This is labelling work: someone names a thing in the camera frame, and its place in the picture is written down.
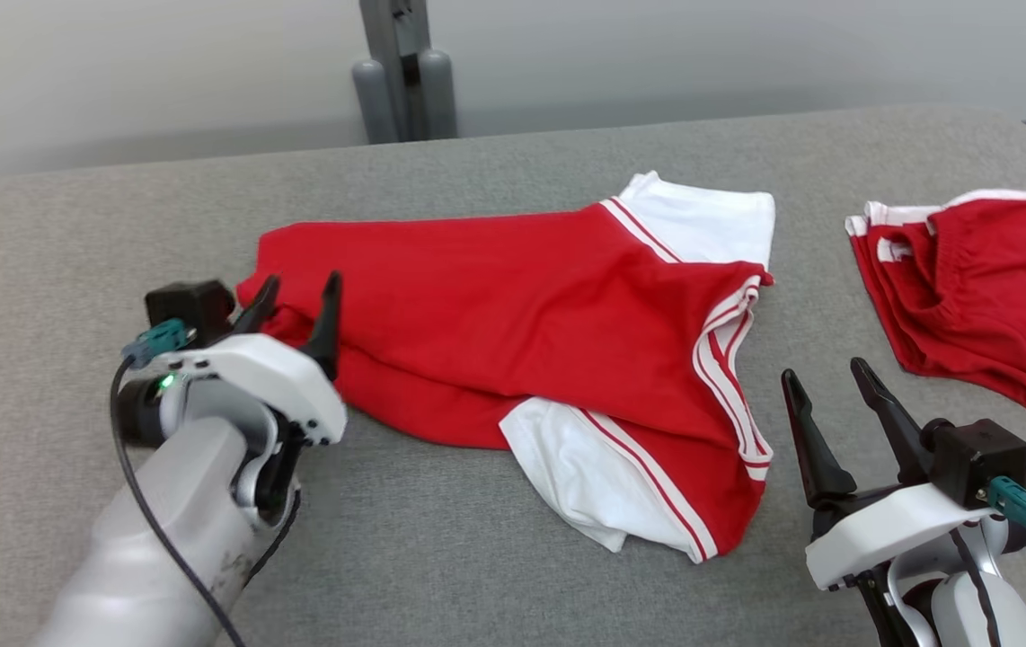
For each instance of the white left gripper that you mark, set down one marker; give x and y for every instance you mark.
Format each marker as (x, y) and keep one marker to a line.
(279, 377)

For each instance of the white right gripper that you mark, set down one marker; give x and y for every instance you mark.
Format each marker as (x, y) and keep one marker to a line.
(890, 530)

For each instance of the red basketball jersey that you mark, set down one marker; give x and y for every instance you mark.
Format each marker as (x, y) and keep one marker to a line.
(495, 332)

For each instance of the red shorts with white stripe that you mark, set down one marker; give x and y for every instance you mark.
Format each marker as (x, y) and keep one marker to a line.
(998, 288)

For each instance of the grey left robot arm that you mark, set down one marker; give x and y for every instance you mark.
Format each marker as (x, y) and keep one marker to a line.
(172, 521)

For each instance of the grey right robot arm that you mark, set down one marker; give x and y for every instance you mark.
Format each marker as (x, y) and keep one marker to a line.
(971, 602)

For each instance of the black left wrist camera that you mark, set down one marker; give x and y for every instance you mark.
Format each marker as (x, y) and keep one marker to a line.
(190, 305)

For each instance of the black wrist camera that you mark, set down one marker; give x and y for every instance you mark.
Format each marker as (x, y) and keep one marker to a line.
(980, 458)
(190, 305)

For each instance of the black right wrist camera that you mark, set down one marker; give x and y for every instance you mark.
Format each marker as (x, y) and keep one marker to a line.
(980, 458)

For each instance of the grey metal frame post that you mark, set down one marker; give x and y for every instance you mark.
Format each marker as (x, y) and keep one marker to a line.
(398, 63)

